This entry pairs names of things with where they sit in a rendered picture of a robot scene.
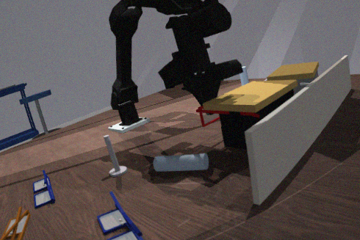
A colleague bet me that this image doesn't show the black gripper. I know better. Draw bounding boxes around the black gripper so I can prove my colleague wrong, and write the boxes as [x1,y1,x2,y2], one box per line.
[164,39,244,106]

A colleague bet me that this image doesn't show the grey flat panel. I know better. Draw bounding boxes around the grey flat panel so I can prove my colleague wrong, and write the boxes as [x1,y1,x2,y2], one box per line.
[245,55,351,205]

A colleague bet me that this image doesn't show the red glasses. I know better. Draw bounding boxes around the red glasses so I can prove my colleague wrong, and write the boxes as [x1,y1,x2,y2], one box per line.
[196,106,260,127]

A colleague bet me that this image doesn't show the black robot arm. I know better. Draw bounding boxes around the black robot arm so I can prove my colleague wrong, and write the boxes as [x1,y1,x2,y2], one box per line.
[109,0,232,126]

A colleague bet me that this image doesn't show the grey-blue cylinder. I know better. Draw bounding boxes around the grey-blue cylinder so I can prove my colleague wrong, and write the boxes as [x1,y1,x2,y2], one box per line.
[240,66,249,86]
[153,153,209,172]

